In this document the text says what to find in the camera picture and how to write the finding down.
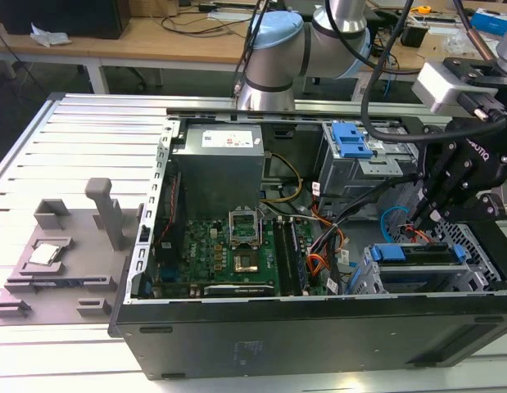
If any grey parts rack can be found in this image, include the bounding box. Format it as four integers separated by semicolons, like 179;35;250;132
0;177;135;328

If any clear plastic bag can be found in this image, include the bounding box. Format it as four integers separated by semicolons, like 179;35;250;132
442;27;483;55

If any CPU socket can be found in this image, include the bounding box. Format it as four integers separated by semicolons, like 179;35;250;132
232;252;260;274

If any orange wire bundle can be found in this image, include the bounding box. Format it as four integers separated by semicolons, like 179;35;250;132
306;220;349;287

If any hard disk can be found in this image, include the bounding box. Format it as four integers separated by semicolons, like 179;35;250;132
369;242;468;267

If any red disk wire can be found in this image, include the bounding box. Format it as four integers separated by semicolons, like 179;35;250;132
403;224;443;247

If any blue hanging cable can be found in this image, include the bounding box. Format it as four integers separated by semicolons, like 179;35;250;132
382;32;398;100

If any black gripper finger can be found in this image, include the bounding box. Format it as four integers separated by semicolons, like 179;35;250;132
412;141;459;230
428;162;490;223

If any white crumpled paper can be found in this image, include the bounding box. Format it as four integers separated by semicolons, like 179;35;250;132
29;22;72;47

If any wooden desk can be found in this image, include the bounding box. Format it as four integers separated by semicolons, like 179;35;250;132
0;0;507;99

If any black wire bundle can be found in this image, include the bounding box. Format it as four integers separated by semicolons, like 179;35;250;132
308;171;422;267

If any black case fan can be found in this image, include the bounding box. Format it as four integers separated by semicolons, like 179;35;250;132
159;170;183;249

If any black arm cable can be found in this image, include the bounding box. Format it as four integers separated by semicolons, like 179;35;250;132
231;0;271;98

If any metal socket cover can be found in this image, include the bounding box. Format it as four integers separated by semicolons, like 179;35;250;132
228;208;262;246

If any yellow black power wire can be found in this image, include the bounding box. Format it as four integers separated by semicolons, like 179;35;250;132
263;151;303;204

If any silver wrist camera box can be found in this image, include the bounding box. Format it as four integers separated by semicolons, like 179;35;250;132
411;60;472;116

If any black graphics card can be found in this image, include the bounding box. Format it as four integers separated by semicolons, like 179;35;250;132
202;283;275;296

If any grey optical drive cage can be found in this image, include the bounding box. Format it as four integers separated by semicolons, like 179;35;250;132
318;120;422;208

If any black PC case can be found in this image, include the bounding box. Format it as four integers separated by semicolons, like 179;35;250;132
107;106;507;382

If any grey metal disk bay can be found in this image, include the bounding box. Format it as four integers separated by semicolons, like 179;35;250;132
351;179;507;296

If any green motherboard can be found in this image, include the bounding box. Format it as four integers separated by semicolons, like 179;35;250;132
154;216;332;298

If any blue disk wire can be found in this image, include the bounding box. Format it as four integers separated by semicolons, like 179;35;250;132
378;206;413;247

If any blue drive latch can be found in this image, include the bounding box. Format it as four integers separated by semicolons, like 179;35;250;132
330;121;376;159

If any thick black camera cable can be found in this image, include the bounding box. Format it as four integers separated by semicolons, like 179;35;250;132
360;0;507;142

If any silver CPU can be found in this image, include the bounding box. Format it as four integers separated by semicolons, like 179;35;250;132
28;244;66;265

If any small black box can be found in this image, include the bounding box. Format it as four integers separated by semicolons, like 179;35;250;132
400;20;430;47

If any grey power supply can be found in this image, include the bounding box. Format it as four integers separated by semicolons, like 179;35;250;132
170;124;265;206

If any black RAM slot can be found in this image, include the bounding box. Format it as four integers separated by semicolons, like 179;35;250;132
287;216;308;294
274;218;292;296

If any large black box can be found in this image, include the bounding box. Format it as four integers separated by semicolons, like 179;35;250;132
0;0;131;40

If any blue cardboard box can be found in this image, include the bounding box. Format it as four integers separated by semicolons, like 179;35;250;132
469;8;507;36

